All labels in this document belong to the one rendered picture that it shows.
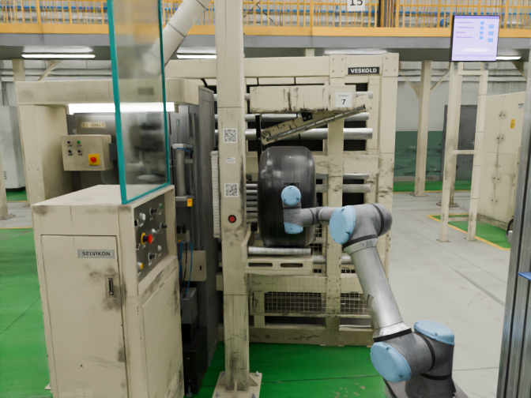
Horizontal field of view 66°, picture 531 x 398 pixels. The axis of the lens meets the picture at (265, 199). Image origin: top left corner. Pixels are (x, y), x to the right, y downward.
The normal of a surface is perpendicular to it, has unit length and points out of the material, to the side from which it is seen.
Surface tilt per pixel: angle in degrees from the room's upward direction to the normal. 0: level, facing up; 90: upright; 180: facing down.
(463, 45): 90
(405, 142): 90
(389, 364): 96
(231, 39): 90
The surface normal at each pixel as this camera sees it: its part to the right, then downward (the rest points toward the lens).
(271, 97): -0.07, 0.18
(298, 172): -0.07, -0.42
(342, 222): -0.93, -0.01
